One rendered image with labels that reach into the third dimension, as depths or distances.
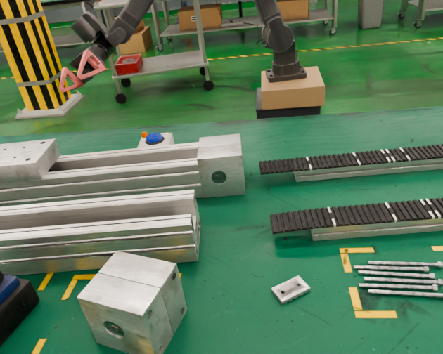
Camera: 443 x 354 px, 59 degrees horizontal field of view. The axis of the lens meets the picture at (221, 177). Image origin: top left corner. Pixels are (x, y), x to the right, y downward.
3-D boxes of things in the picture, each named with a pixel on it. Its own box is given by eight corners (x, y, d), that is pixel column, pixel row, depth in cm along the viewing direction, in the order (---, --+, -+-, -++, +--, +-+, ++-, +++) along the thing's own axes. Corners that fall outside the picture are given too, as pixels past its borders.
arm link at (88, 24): (128, 36, 109) (131, 29, 116) (97, 0, 104) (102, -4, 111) (98, 62, 112) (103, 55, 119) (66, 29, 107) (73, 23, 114)
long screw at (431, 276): (432, 276, 58) (434, 271, 58) (434, 281, 57) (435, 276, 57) (357, 272, 61) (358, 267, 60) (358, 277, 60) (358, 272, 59)
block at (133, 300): (194, 297, 60) (184, 251, 55) (158, 363, 51) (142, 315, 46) (139, 284, 64) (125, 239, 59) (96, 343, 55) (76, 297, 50)
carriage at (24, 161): (65, 164, 91) (55, 138, 87) (46, 190, 81) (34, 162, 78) (-1, 171, 92) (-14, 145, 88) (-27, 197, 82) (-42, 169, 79)
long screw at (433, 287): (435, 287, 56) (437, 282, 56) (437, 293, 55) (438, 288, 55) (358, 284, 59) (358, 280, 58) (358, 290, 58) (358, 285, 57)
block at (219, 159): (243, 165, 92) (240, 128, 87) (245, 194, 82) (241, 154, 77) (205, 168, 93) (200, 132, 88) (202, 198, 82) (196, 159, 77)
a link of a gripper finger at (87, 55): (72, 64, 98) (91, 44, 103) (59, 74, 102) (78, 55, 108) (93, 85, 101) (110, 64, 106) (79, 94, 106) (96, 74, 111)
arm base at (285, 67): (302, 69, 128) (265, 74, 129) (301, 44, 124) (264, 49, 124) (307, 78, 121) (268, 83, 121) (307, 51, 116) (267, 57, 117)
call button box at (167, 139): (176, 152, 102) (172, 130, 98) (172, 171, 93) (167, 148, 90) (146, 155, 102) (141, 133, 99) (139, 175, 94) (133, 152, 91)
